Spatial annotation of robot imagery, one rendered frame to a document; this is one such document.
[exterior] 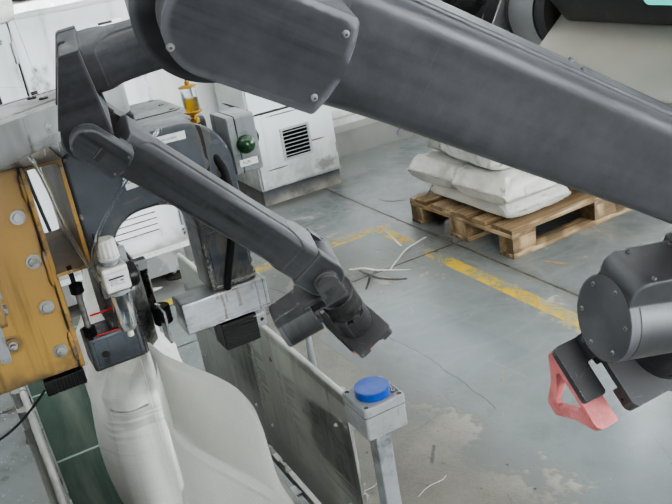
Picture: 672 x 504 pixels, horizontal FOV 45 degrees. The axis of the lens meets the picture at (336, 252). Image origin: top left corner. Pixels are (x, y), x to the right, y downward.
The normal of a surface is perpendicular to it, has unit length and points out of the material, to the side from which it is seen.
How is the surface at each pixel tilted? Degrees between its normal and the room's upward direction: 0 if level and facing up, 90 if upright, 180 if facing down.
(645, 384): 45
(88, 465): 0
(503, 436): 0
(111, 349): 90
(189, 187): 104
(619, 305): 81
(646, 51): 40
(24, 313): 90
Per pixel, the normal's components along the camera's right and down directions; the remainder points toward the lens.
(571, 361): 0.21, -0.46
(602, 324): -0.95, 0.11
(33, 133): 0.91, 0.01
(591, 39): -0.69, -0.51
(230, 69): 0.30, 0.58
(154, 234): 0.47, 0.26
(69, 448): -0.16, -0.91
